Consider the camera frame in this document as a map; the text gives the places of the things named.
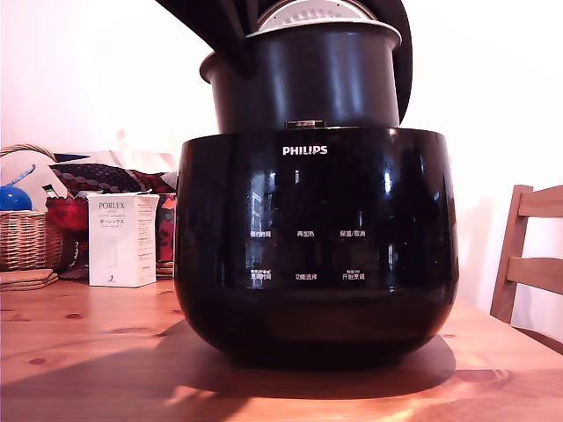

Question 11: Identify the floral patterned container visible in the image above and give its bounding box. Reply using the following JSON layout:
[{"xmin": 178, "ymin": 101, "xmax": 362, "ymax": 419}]
[{"xmin": 155, "ymin": 192, "xmax": 177, "ymax": 280}]

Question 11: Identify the black rice cooker pot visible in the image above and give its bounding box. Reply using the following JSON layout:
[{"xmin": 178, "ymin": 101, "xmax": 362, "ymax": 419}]
[{"xmin": 199, "ymin": 19, "xmax": 404, "ymax": 135}]

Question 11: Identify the black Philips rice cooker body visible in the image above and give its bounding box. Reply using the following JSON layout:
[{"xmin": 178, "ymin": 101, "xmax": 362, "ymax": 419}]
[{"xmin": 172, "ymin": 126, "xmax": 460, "ymax": 368}]

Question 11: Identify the white Porlex cardboard box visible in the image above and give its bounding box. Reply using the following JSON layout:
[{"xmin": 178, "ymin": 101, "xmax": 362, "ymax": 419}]
[{"xmin": 86, "ymin": 191, "xmax": 160, "ymax": 289}]

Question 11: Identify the wooden chair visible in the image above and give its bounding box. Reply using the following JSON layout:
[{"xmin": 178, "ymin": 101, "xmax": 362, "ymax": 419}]
[{"xmin": 489, "ymin": 184, "xmax": 563, "ymax": 357}]

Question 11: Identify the blue ball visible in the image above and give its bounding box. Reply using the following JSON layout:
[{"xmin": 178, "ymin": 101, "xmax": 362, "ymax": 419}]
[{"xmin": 0, "ymin": 185, "xmax": 34, "ymax": 213}]

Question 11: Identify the woven wicker basket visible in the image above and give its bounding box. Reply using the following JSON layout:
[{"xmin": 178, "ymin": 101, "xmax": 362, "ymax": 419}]
[{"xmin": 0, "ymin": 142, "xmax": 66, "ymax": 273}]

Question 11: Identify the dark dotted patterned cushion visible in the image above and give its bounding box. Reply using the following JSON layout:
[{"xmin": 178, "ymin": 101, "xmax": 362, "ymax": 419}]
[{"xmin": 48, "ymin": 163, "xmax": 179, "ymax": 198}]

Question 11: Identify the white blue printed cloth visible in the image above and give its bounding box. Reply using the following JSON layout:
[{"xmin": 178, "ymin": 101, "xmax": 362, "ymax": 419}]
[{"xmin": 0, "ymin": 134, "xmax": 177, "ymax": 199}]

